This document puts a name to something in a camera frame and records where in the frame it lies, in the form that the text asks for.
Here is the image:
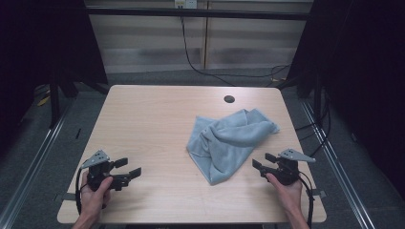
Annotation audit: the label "metal floor rail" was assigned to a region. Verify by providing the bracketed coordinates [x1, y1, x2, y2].
[0, 104, 72, 229]
[300, 100, 377, 229]

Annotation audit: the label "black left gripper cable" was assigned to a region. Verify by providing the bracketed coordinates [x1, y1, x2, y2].
[75, 167, 84, 216]

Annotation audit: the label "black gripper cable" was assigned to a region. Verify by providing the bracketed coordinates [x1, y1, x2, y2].
[298, 171, 315, 229]
[75, 167, 84, 216]

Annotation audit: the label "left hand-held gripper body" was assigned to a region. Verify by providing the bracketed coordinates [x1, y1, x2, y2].
[80, 149, 132, 192]

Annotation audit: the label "black horizontal bar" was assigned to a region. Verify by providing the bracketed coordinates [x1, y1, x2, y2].
[85, 7, 310, 22]

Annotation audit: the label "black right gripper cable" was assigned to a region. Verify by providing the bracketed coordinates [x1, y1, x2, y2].
[298, 171, 315, 229]

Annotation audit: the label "black hanging wall cable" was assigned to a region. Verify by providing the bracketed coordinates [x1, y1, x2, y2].
[179, 5, 238, 88]

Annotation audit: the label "person's right hand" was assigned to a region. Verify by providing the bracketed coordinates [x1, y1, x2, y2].
[266, 173, 304, 213]

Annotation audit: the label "grey table edge bracket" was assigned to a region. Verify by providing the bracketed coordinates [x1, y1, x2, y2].
[307, 188, 328, 198]

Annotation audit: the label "white wall outlet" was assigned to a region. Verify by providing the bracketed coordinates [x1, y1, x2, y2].
[174, 0, 199, 10]

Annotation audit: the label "dark curtain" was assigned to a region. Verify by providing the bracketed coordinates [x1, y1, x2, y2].
[0, 0, 109, 160]
[286, 0, 405, 192]

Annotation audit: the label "black floor cables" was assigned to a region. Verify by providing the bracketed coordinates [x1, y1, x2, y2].
[293, 87, 332, 159]

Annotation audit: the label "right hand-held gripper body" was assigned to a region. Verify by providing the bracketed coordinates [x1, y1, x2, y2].
[259, 148, 317, 187]

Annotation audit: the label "yellow floor object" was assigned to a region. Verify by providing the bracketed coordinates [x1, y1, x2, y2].
[35, 94, 52, 108]

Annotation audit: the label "light blue towel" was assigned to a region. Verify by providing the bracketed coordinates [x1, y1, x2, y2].
[185, 108, 281, 186]

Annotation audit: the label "person's left hand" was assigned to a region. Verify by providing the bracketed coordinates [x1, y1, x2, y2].
[80, 171, 115, 219]

